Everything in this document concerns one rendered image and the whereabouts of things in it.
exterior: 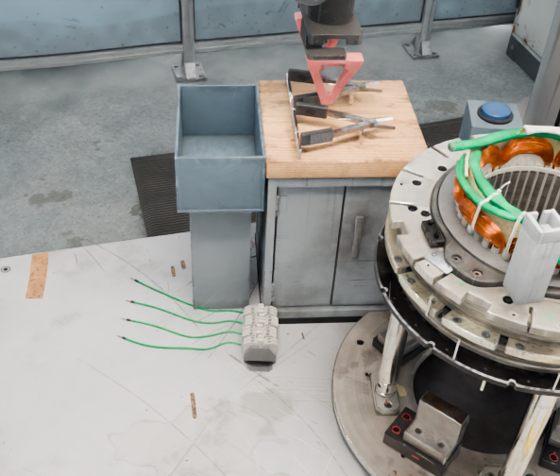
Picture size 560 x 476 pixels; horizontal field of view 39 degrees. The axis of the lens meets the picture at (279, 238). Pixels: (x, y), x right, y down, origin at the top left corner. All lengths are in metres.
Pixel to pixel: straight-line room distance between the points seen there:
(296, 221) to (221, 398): 0.25
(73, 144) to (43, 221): 0.41
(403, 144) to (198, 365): 0.40
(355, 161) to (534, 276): 0.30
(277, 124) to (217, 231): 0.16
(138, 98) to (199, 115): 2.00
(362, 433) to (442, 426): 0.10
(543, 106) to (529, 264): 0.61
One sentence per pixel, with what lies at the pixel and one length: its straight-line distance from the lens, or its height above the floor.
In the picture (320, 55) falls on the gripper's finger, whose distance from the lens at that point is 0.95.
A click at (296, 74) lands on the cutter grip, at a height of 1.09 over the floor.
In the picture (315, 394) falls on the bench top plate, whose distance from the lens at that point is 1.06.
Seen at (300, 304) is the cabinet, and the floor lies 0.81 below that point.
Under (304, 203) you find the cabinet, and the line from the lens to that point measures 0.99.
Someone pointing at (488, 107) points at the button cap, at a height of 1.04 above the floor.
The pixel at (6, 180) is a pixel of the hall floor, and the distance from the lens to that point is 2.75.
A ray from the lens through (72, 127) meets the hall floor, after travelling 2.97.
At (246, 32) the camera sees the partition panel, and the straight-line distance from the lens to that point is 3.22.
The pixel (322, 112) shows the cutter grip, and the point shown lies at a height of 1.09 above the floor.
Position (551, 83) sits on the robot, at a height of 1.01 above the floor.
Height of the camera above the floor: 1.62
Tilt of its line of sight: 41 degrees down
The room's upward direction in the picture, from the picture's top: 3 degrees clockwise
